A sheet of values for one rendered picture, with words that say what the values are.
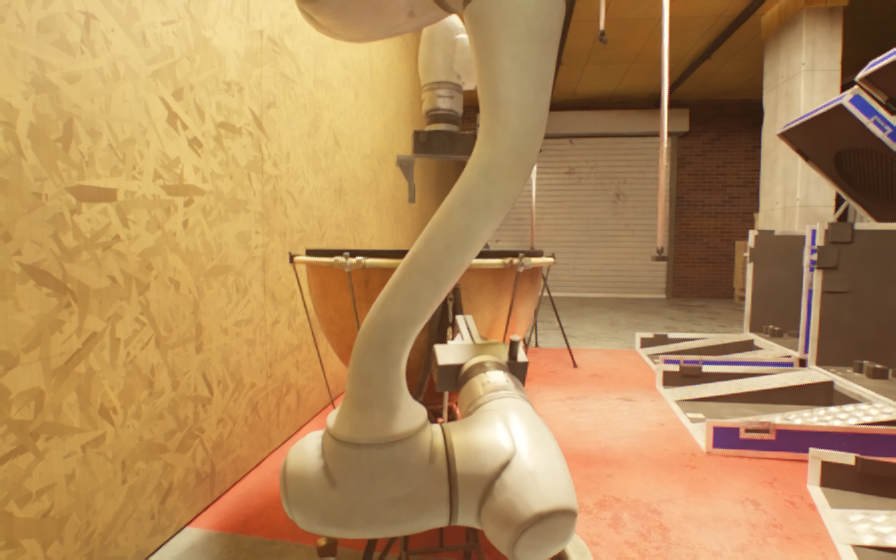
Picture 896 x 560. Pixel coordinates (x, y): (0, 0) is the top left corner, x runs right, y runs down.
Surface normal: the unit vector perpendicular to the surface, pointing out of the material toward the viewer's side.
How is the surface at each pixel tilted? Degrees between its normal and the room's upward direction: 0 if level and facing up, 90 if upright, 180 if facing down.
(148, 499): 90
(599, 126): 90
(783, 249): 90
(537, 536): 103
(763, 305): 90
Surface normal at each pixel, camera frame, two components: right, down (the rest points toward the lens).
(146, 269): 0.99, 0.02
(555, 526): 0.31, 0.15
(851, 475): -0.48, 0.06
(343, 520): 0.09, 0.26
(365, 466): 0.04, -0.03
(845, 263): -0.22, 0.07
